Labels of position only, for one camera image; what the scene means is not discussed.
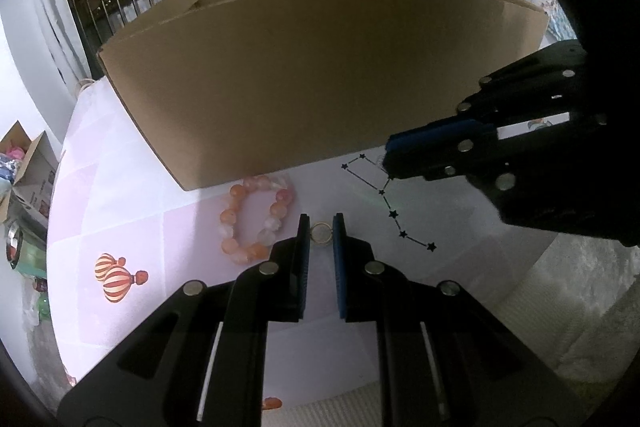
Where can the white curtain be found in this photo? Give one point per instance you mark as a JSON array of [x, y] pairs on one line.
[[55, 7]]

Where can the large brown cardboard box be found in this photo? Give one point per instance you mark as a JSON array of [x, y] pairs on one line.
[[300, 77]]

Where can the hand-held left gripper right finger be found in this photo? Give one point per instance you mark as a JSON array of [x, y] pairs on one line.
[[340, 272]]

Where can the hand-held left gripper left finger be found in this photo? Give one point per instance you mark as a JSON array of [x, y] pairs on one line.
[[302, 272]]

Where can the pink balloon print tablecloth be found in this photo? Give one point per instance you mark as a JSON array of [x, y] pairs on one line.
[[150, 207]]

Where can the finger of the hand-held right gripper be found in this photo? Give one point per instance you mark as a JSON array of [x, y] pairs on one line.
[[425, 163], [435, 133]]

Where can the small open cardboard box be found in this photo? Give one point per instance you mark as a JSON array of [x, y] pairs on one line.
[[30, 172]]

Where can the green bin with metal bowl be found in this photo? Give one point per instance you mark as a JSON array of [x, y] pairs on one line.
[[25, 252]]

